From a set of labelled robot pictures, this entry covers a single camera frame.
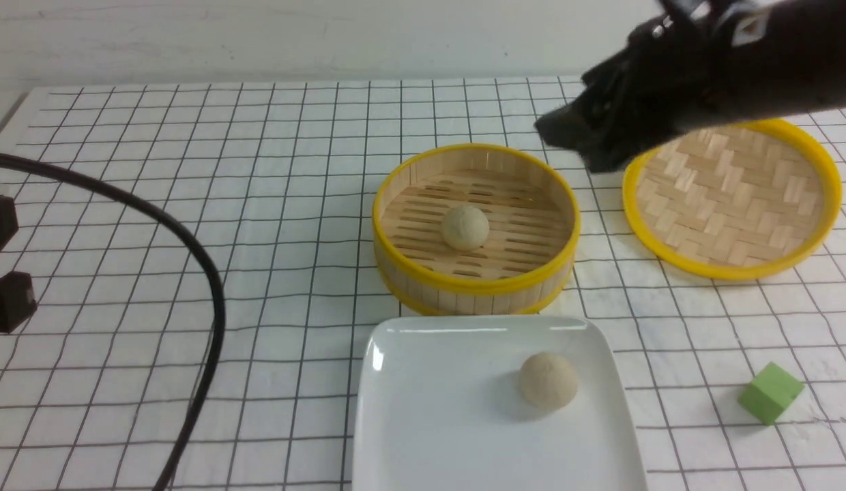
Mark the bamboo steamer basket yellow rim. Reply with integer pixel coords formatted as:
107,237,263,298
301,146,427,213
371,143,581,315

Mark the black cable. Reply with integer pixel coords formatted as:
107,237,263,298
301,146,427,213
0,151,227,491

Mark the white square plate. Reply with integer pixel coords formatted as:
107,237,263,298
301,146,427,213
352,315,648,490

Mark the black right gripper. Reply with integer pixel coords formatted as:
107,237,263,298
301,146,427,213
534,1,846,174

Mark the white checkered tablecloth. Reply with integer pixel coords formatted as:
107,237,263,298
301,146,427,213
0,76,846,490

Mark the green wooden block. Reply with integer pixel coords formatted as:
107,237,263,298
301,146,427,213
738,361,806,426

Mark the bamboo steamer lid yellow rim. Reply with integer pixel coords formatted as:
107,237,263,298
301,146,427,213
622,120,842,282

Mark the white steamed bun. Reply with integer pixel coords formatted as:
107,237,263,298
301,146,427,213
441,205,491,251
519,352,580,413

